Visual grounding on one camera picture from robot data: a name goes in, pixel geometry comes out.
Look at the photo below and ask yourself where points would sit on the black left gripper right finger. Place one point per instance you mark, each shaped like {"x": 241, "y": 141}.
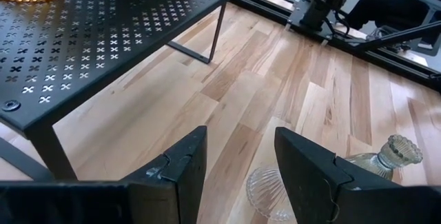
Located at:
{"x": 306, "y": 179}

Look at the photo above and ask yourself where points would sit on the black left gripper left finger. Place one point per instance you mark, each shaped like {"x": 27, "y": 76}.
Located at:
{"x": 179, "y": 182}

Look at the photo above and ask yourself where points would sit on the clear glass candlestick holder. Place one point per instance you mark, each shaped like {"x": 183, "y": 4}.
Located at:
{"x": 263, "y": 193}

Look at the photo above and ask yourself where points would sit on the green-tinted glass candlestick holder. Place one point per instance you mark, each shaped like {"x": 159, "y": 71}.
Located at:
{"x": 399, "y": 150}

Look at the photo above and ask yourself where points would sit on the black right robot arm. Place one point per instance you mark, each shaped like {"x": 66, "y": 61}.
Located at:
{"x": 324, "y": 0}

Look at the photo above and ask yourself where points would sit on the person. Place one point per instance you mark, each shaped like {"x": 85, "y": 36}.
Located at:
{"x": 379, "y": 7}

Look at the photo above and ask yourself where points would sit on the black perforated metal shelf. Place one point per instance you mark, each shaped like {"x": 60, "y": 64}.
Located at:
{"x": 69, "y": 27}

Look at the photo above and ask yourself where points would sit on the black metal table frame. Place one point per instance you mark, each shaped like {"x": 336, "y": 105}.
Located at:
{"x": 396, "y": 62}

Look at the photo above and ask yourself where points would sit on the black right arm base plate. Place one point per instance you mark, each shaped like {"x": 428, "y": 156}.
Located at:
{"x": 299, "y": 20}

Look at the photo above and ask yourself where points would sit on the dark grey table frame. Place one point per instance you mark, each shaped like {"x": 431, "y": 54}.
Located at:
{"x": 406, "y": 34}

